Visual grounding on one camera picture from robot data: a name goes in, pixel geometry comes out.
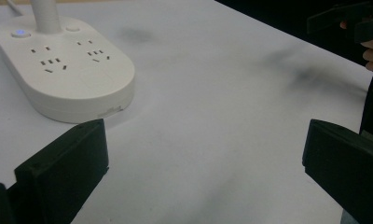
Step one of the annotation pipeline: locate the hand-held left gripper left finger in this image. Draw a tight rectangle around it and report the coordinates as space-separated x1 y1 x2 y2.
14 118 110 224

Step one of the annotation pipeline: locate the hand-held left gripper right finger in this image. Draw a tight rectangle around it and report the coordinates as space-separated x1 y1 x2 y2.
301 119 373 224

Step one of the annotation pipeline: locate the blue-grey cloth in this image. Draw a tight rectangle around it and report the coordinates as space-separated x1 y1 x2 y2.
339 210 363 224

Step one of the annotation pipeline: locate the white desk lamp socket base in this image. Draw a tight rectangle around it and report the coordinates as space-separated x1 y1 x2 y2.
0 0 136 125

